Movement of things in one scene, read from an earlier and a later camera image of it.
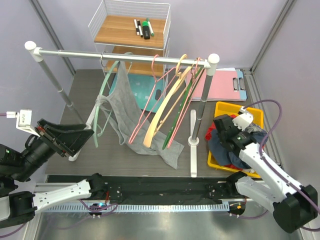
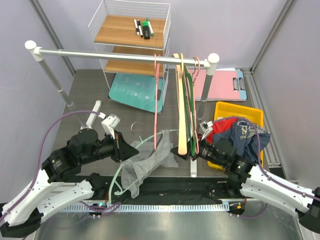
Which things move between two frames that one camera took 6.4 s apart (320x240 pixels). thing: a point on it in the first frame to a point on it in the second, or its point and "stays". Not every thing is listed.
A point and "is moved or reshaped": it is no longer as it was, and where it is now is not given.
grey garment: x=135 y=131 to x=134 y=170
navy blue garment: x=228 y=157 is moved or reshaped
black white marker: x=137 y=29 stays
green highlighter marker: x=146 y=29 stays
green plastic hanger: x=180 y=105 to x=188 y=98
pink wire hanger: x=197 y=72 to x=193 y=121
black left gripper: x=67 y=138 to x=123 y=149
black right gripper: x=239 y=130 to x=198 y=144
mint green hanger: x=98 y=132 to x=117 y=193
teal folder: x=148 y=90 stays
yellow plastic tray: x=222 y=109 stays
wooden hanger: x=180 y=74 to x=179 y=65
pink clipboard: x=221 y=87 stays
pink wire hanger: x=131 y=140 is moved or reshaped
